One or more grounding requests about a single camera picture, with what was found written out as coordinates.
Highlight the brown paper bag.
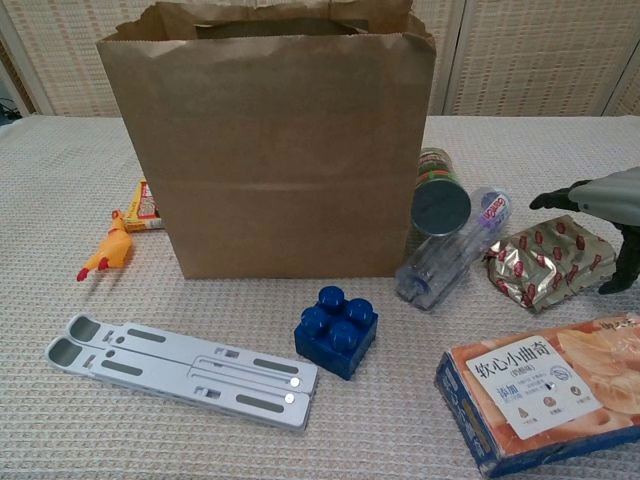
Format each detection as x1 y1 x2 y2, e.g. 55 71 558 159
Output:
95 0 437 281

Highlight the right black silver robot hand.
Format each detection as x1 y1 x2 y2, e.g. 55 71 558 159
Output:
529 167 640 296

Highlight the silver folding laptop stand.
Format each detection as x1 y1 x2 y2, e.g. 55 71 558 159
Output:
44 313 319 434

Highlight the gold foil snack pack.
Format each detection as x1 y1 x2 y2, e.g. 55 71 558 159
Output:
483 214 619 314

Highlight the white woven tablecloth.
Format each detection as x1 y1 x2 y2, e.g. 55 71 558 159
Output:
0 113 640 480

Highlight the yellow rubber chicken toy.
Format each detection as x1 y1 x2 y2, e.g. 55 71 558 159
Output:
75 208 135 282

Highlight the green Pringles can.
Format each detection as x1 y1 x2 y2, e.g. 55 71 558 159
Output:
410 147 473 236

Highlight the yellow red snack box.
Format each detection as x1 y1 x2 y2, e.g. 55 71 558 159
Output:
122 178 164 234

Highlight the blue toy brick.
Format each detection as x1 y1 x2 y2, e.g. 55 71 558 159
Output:
292 285 379 382

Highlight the clear plastic water bottle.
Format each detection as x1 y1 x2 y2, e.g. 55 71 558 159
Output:
394 185 514 311

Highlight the beige woven folding screen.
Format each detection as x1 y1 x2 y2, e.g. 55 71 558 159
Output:
0 0 640 119

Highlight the orange cookie box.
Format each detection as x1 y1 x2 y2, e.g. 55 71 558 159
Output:
433 312 640 479

